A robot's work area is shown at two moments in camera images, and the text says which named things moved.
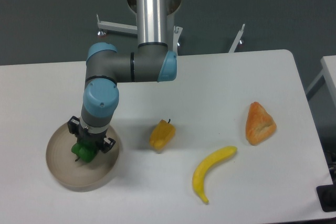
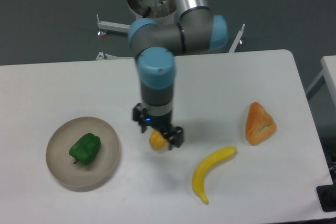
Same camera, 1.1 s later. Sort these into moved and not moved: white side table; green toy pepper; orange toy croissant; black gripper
Moved: black gripper
Not moved: white side table; orange toy croissant; green toy pepper
